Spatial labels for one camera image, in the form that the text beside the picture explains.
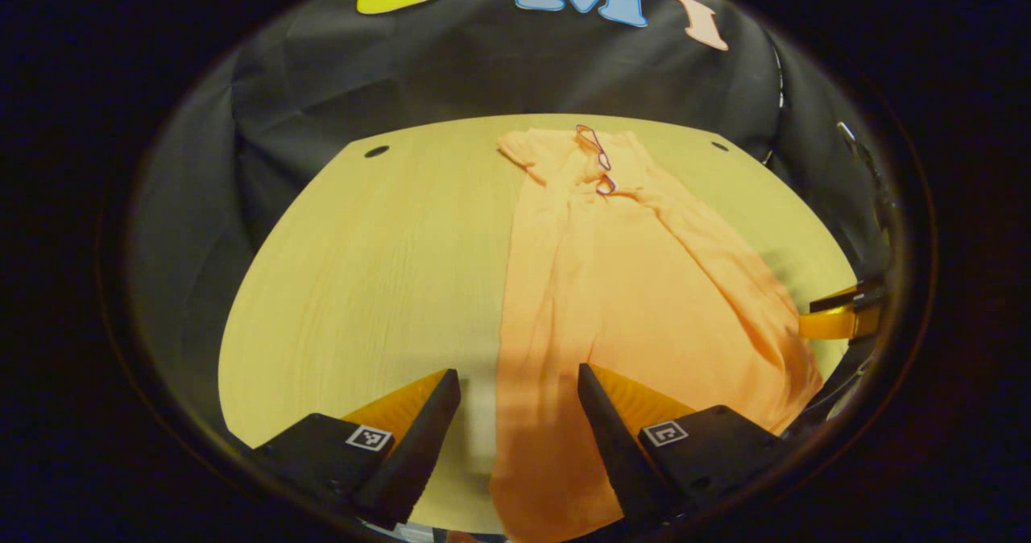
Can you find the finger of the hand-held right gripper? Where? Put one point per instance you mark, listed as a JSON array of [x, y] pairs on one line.
[[834, 321]]

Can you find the black backdrop cloth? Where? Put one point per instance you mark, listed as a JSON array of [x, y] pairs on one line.
[[451, 68]]

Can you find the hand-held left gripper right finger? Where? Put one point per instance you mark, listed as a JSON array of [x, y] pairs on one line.
[[616, 446]]

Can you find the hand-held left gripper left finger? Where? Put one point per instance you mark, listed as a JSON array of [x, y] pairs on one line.
[[423, 446]]

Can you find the pale orange T-shirt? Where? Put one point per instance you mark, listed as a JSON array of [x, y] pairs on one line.
[[644, 301]]

